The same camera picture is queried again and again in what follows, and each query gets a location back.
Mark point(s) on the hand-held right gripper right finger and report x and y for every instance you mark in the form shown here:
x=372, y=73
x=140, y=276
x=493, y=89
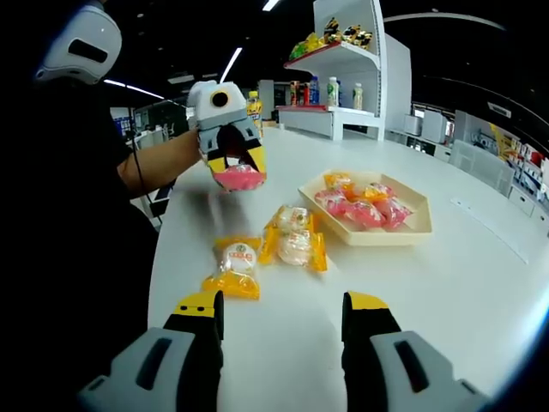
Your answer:
x=377, y=343

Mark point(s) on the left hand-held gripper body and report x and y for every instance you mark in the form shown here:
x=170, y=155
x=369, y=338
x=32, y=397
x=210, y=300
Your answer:
x=201, y=107

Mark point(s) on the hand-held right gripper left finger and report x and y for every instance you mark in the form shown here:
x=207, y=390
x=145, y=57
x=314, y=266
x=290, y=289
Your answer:
x=180, y=343

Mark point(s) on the yellow marshmallow packet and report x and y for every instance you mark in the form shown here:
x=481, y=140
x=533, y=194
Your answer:
x=339, y=180
x=364, y=194
x=238, y=262
x=298, y=251
x=293, y=219

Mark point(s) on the beige hexagonal bowl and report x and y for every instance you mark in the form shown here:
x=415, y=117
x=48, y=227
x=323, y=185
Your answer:
x=386, y=238

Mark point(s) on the person's left hand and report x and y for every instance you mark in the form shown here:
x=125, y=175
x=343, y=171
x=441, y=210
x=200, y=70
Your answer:
x=233, y=143

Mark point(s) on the orange drink bottle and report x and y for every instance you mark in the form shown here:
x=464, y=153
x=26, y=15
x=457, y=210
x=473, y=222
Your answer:
x=255, y=107

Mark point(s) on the white table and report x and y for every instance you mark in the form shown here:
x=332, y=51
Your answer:
x=386, y=292

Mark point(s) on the dark red bottle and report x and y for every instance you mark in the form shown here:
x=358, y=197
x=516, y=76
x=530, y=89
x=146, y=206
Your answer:
x=295, y=93

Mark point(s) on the blue bottle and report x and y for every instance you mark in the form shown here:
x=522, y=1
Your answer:
x=315, y=91

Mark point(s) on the green white bottle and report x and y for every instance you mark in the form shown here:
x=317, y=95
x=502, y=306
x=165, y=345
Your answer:
x=333, y=92

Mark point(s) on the black yellow snack bag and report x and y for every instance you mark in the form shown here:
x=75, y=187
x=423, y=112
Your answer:
x=356, y=35
x=332, y=30

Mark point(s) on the person's black-clothed torso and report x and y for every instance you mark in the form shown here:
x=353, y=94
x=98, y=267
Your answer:
x=64, y=257

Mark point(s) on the white display shelf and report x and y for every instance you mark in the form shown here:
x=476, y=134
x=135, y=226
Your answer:
x=394, y=86

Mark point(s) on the white chest-worn device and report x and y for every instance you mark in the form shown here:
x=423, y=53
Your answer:
x=60, y=34

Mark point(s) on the white box appliance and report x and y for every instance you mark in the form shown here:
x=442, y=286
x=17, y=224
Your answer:
x=435, y=126
x=414, y=125

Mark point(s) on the white low cabinet row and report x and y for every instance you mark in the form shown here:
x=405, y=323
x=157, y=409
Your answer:
x=525, y=201

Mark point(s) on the translucent white panel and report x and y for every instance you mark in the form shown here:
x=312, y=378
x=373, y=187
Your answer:
x=480, y=165

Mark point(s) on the yellow display figure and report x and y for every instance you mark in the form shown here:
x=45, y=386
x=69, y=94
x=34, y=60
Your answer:
x=499, y=141

